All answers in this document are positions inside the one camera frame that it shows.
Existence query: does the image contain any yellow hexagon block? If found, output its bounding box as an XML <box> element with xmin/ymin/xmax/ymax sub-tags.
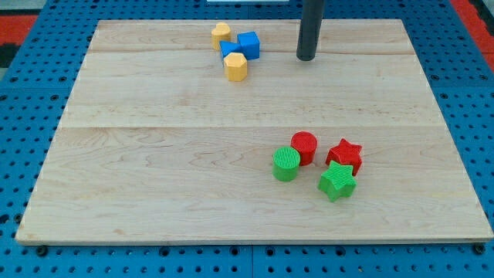
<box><xmin>223</xmin><ymin>53</ymin><xmax>248</xmax><ymax>82</ymax></box>

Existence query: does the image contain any yellow heart block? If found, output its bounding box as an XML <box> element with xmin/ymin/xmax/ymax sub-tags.
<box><xmin>211</xmin><ymin>22</ymin><xmax>232</xmax><ymax>51</ymax></box>

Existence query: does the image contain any red cylinder block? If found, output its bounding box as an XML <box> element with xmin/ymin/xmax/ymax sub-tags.
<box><xmin>290</xmin><ymin>131</ymin><xmax>318</xmax><ymax>166</ymax></box>

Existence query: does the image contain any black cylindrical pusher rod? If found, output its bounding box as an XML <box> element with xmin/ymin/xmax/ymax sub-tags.
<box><xmin>296</xmin><ymin>0</ymin><xmax>325</xmax><ymax>62</ymax></box>

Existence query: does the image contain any green cylinder block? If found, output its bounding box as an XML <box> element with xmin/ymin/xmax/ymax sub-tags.
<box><xmin>272</xmin><ymin>146</ymin><xmax>301</xmax><ymax>181</ymax></box>

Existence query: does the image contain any blue triangle block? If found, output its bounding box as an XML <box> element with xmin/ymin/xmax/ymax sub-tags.
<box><xmin>219</xmin><ymin>41</ymin><xmax>242</xmax><ymax>60</ymax></box>

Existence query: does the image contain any light wooden board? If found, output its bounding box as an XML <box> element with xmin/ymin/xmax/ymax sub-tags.
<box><xmin>15</xmin><ymin>19</ymin><xmax>493</xmax><ymax>246</ymax></box>

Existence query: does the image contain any blue cube block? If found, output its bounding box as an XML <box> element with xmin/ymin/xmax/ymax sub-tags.
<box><xmin>237</xmin><ymin>32</ymin><xmax>260</xmax><ymax>60</ymax></box>

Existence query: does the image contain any green star block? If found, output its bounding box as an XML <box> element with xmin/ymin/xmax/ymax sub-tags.
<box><xmin>317</xmin><ymin>161</ymin><xmax>357</xmax><ymax>202</ymax></box>

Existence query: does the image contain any red star block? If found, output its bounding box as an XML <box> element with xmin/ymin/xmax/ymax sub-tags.
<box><xmin>325</xmin><ymin>138</ymin><xmax>363</xmax><ymax>176</ymax></box>

